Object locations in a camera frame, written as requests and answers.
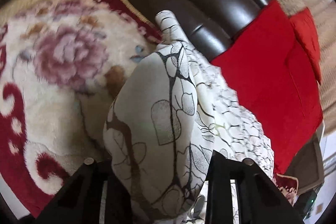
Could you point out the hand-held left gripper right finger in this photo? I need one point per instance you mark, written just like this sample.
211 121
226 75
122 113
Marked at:
218 187

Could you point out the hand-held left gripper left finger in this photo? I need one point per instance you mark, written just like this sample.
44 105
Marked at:
115 195

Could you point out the white black-patterned coat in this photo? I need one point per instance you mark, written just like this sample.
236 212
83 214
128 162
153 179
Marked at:
162 98

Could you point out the large red cushion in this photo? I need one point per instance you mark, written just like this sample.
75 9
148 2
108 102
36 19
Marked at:
262 82

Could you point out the red floral blanket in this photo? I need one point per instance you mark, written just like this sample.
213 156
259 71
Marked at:
52 82

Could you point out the small red pillow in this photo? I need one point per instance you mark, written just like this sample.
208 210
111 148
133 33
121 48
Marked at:
307 37

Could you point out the brown leather sofa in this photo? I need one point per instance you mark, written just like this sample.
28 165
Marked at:
199 3

